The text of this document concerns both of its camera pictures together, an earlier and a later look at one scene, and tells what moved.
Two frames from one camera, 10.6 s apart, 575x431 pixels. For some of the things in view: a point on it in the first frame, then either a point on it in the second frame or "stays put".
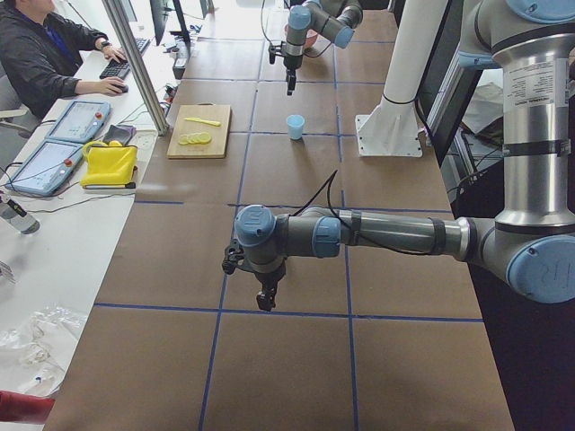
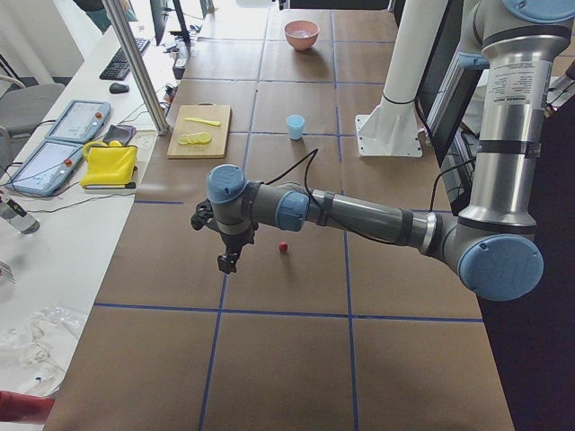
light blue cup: [295, 125] stays put
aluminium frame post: [116, 17] stays put
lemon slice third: [199, 137] stays put
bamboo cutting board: [216, 147] stays put
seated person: [39, 53] -> [97, 12]
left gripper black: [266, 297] -> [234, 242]
